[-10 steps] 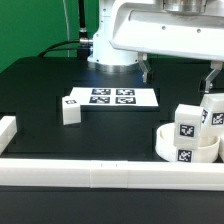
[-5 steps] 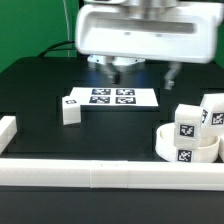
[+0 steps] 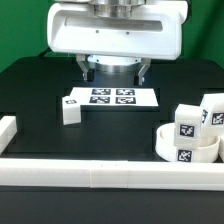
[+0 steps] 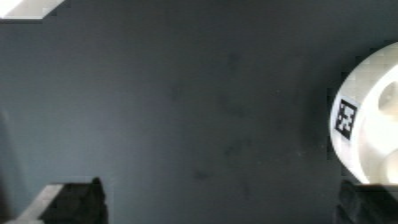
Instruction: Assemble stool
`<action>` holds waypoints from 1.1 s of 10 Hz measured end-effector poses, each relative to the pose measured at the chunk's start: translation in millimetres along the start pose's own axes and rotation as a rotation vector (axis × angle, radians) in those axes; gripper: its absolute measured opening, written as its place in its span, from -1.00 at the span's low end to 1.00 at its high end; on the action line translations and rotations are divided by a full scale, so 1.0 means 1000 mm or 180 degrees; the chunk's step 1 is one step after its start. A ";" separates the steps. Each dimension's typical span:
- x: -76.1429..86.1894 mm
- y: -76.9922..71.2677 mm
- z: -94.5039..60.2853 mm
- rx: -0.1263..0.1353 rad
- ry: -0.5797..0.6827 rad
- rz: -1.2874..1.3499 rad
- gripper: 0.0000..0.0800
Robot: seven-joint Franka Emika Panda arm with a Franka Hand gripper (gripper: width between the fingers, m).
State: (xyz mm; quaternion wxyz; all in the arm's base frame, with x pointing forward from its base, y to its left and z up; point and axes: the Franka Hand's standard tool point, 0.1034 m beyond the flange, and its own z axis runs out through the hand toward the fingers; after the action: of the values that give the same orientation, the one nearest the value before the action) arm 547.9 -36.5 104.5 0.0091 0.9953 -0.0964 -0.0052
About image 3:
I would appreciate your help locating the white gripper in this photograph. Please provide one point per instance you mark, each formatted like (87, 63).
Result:
(147, 29)

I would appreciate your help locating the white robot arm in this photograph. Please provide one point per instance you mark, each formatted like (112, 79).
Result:
(115, 63)

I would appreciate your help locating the white marker sheet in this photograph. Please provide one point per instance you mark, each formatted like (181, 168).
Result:
(105, 96)

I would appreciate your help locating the white left fence wall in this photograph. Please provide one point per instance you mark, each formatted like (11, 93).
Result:
(8, 129)

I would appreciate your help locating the white front fence wall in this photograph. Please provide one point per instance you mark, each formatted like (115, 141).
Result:
(111, 174)

